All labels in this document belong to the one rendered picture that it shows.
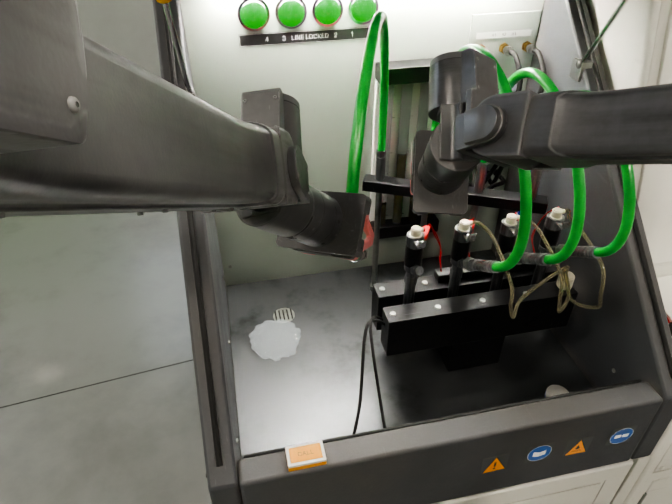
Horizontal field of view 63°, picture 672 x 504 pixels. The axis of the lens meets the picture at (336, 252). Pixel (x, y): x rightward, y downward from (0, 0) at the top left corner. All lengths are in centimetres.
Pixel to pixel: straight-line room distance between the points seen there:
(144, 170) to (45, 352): 226
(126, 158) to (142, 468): 181
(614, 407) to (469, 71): 54
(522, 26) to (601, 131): 64
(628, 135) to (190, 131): 33
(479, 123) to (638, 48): 49
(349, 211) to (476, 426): 39
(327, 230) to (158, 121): 35
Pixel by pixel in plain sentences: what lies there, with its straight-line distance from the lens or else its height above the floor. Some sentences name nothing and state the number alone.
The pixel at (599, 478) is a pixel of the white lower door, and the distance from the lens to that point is 107.
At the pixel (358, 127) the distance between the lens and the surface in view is 61.
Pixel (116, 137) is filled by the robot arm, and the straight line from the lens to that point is 19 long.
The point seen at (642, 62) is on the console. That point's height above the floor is 134.
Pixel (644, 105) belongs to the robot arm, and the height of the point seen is 145.
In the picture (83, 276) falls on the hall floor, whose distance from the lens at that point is 276.
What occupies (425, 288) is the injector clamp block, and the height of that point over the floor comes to 98.
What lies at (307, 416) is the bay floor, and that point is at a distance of 96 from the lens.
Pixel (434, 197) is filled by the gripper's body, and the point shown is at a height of 126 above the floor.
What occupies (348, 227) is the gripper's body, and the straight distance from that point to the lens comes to 56.
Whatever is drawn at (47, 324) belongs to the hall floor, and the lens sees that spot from 257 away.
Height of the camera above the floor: 160
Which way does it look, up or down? 37 degrees down
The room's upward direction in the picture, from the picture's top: straight up
